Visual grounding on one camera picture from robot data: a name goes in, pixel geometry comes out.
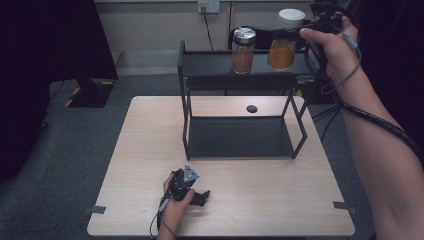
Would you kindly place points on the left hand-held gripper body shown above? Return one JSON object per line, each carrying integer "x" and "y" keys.
{"x": 181, "y": 185}

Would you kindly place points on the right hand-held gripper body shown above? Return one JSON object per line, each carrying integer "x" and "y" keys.
{"x": 328, "y": 18}

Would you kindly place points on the orange jar with white lid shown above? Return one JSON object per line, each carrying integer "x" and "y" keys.
{"x": 281, "y": 55}

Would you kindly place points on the glass jar with silver lid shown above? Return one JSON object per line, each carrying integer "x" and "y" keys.
{"x": 243, "y": 55}

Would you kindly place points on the black metal shelf rack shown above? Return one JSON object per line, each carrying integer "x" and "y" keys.
{"x": 240, "y": 136}

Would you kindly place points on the person's left hand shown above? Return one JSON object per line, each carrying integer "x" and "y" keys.
{"x": 175, "y": 211}

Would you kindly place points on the person's right hand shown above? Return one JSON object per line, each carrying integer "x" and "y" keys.
{"x": 340, "y": 56}

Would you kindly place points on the black chair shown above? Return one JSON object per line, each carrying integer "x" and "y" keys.
{"x": 264, "y": 41}

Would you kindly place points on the dark curtain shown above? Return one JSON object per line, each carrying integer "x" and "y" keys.
{"x": 396, "y": 50}
{"x": 40, "y": 66}

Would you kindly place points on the black round table grommet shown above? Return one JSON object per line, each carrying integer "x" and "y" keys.
{"x": 252, "y": 108}

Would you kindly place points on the grey tape strip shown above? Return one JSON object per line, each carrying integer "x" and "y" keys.
{"x": 97, "y": 209}
{"x": 343, "y": 205}

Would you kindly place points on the black stand base yellow tape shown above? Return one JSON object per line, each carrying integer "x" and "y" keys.
{"x": 91, "y": 95}

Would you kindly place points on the white wall socket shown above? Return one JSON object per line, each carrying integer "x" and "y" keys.
{"x": 208, "y": 5}

